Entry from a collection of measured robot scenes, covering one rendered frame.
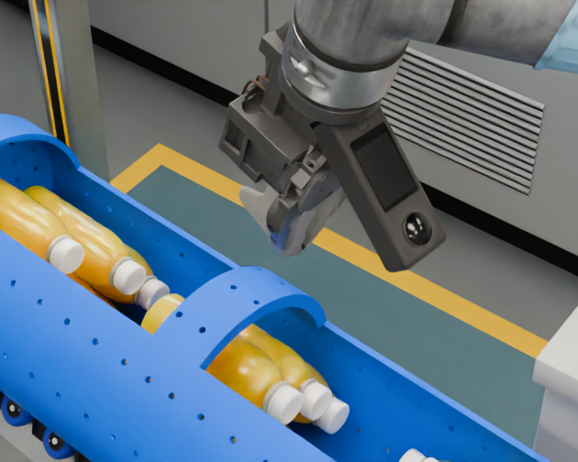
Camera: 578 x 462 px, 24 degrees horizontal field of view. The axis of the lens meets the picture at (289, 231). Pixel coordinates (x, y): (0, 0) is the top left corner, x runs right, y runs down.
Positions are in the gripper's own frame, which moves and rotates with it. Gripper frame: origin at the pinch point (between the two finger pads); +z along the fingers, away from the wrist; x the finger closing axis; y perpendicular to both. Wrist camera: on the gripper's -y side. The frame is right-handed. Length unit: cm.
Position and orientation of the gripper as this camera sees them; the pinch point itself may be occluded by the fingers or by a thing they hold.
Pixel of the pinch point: (296, 249)
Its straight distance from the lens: 103.2
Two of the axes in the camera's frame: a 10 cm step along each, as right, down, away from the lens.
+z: -1.9, 5.3, 8.3
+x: -6.9, 5.2, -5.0
